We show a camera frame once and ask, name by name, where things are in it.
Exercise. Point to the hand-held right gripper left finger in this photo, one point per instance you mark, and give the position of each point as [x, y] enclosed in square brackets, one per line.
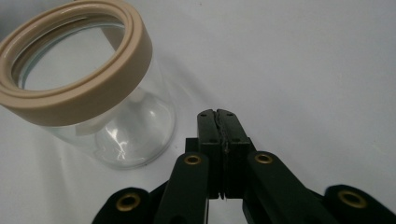
[209, 146]

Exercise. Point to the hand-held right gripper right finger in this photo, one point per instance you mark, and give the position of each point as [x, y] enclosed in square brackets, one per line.
[236, 149]

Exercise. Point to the clear glass jar beige rim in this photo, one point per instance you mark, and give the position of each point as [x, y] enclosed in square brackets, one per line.
[81, 84]

